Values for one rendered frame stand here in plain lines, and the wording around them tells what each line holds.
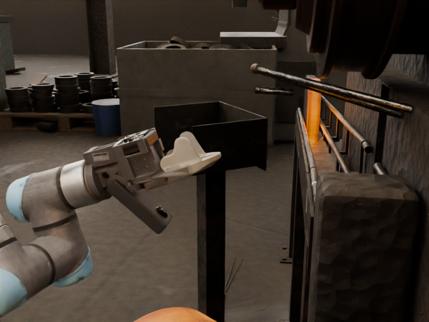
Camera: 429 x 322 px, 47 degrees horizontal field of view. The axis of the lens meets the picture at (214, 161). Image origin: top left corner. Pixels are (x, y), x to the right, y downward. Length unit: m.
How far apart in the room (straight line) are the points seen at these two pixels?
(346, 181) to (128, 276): 1.49
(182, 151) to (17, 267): 0.29
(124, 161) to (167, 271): 1.24
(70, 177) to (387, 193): 0.49
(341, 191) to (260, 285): 1.38
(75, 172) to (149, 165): 0.12
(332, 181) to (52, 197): 0.47
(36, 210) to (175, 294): 1.05
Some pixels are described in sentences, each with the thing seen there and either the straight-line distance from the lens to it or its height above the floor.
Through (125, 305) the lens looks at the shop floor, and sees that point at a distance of 1.78.
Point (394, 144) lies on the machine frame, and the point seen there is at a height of 0.81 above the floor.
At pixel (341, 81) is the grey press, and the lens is 3.71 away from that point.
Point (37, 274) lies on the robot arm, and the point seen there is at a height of 0.60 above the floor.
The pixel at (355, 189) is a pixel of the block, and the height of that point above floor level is 0.80.
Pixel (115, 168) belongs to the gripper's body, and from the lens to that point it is 0.79.
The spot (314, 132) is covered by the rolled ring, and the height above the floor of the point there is 0.64.
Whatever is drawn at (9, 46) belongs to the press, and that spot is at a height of 0.42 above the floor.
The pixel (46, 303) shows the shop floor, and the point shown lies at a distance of 1.86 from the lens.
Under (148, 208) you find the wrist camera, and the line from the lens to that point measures 0.80.
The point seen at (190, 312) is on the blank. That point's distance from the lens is 0.36.
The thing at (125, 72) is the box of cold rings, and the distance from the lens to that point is 3.24.
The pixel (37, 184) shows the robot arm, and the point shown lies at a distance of 0.84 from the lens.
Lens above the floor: 0.97
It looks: 17 degrees down
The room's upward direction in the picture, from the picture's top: straight up
